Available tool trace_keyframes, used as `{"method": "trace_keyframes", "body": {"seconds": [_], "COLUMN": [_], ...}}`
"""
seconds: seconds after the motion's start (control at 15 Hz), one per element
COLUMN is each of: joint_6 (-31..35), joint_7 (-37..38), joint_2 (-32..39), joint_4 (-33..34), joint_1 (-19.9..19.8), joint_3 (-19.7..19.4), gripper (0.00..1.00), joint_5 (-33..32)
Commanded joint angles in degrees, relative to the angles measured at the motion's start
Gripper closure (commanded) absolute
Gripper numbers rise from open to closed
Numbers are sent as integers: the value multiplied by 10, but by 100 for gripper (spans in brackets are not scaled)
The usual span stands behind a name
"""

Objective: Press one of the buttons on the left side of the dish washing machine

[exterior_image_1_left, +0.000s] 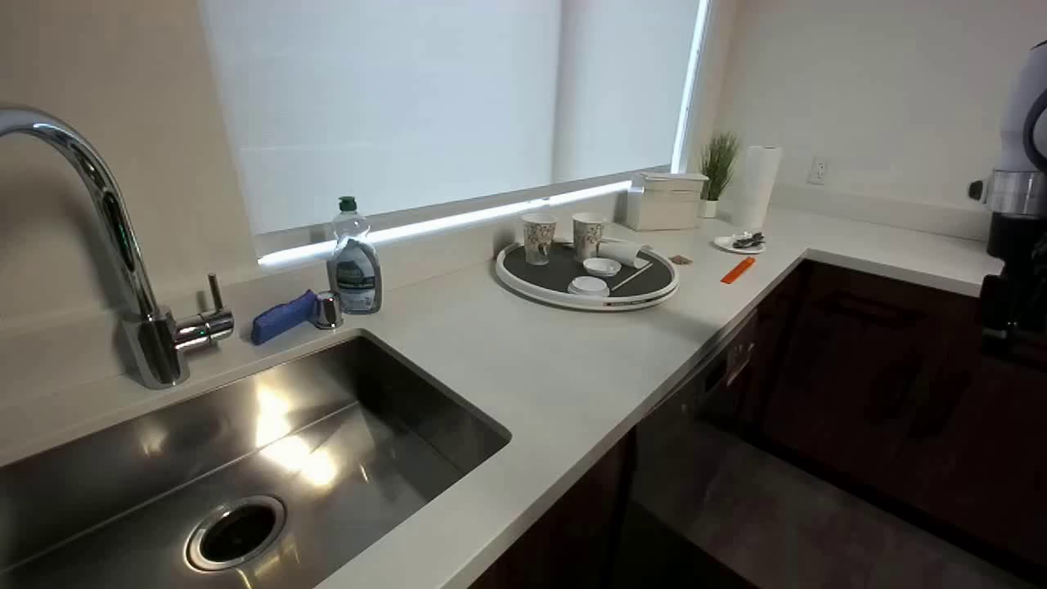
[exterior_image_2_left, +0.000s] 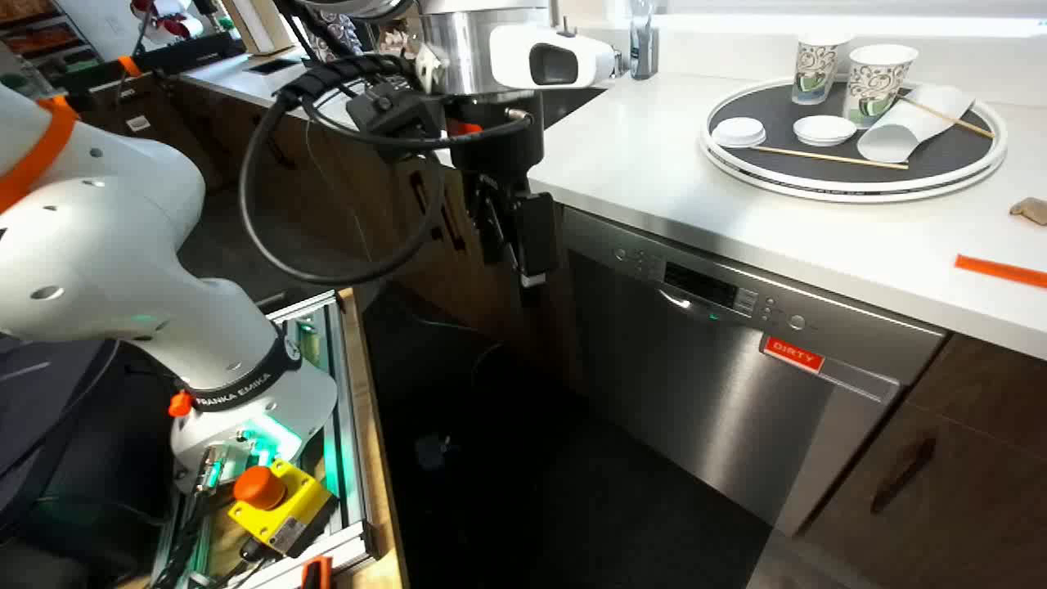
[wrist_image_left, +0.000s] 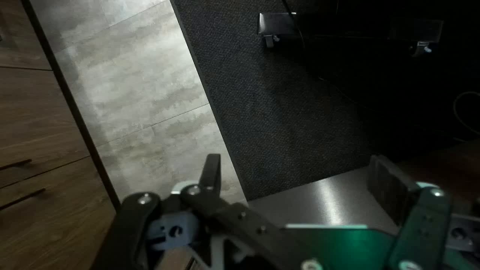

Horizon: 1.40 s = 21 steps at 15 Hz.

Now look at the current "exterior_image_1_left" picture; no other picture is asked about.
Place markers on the white paper towel roll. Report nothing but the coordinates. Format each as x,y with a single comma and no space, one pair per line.
753,189

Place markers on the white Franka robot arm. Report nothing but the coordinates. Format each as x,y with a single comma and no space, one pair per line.
1026,120

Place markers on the wide white roller blind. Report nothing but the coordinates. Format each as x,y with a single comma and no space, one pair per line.
379,111

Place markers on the round black white tray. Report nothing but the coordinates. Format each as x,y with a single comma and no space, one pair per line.
545,281

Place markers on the white rectangular container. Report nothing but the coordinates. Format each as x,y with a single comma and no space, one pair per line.
664,200

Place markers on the small white plate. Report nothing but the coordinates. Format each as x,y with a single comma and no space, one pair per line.
723,246

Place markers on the long white dish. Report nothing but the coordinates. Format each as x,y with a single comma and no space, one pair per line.
625,249

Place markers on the small white bowl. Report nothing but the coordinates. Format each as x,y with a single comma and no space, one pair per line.
599,267
588,287

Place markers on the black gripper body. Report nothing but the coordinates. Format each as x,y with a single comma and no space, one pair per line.
1020,246

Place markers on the round sink drain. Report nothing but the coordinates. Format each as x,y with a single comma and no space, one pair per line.
232,535

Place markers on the stainless steel dishwasher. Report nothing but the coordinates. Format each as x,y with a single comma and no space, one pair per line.
699,436

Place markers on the chrome kitchen faucet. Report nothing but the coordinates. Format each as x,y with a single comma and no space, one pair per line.
101,192

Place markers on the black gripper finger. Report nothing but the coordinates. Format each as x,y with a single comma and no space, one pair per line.
988,316
1014,316

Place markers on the small brown piece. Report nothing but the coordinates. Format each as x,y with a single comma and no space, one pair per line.
680,260

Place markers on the clear dish soap bottle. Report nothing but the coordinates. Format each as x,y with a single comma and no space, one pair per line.
353,274

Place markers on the orange flat stick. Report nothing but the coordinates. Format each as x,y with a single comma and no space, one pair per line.
738,271

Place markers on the narrow white roller blind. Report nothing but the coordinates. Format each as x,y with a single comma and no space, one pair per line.
625,87

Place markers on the small dark object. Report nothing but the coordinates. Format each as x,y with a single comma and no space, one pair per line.
746,240

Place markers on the small green potted plant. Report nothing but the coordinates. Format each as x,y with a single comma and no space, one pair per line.
719,164

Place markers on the blue dish brush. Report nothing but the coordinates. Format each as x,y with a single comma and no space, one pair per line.
283,316

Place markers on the stainless steel sink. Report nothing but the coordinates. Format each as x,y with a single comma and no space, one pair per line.
329,436

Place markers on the wooden chopstick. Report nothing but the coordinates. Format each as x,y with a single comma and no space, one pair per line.
632,275

